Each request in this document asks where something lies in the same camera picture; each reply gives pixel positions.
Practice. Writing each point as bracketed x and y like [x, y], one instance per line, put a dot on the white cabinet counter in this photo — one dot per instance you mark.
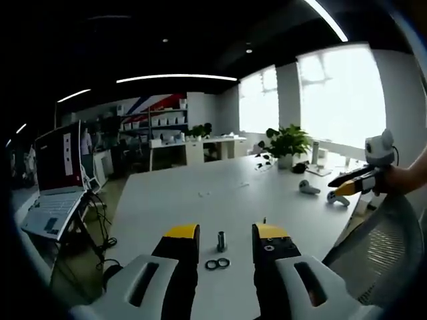
[200, 148]

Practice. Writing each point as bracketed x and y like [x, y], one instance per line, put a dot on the white game controller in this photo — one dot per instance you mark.
[308, 187]
[336, 198]

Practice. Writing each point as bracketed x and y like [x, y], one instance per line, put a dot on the metal threaded stud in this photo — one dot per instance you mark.
[221, 240]

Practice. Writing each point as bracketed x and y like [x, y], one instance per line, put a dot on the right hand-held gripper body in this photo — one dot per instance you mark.
[380, 150]

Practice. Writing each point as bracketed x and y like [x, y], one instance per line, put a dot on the grey mesh office chair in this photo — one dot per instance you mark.
[377, 246]

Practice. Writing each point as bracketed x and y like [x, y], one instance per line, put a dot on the storage shelf with white bins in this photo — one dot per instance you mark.
[151, 121]

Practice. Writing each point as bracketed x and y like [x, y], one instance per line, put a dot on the open silver laptop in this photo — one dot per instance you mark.
[55, 186]

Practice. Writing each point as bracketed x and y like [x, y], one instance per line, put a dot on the white bottle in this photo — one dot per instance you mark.
[315, 152]

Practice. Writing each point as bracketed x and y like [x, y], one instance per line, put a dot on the small potted plant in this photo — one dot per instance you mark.
[199, 131]

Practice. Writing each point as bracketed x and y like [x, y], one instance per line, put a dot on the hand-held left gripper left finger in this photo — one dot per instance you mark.
[146, 283]

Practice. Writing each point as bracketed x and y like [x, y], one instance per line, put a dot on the laptop stand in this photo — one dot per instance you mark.
[88, 206]

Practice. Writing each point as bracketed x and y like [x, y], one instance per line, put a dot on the black device on table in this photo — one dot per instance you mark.
[300, 167]

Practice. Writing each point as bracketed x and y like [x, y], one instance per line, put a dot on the potted green plant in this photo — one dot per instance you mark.
[287, 145]

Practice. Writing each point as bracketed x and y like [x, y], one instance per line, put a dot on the person's right hand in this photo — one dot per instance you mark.
[388, 181]

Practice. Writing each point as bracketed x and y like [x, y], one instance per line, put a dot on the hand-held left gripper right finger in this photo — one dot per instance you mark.
[293, 280]

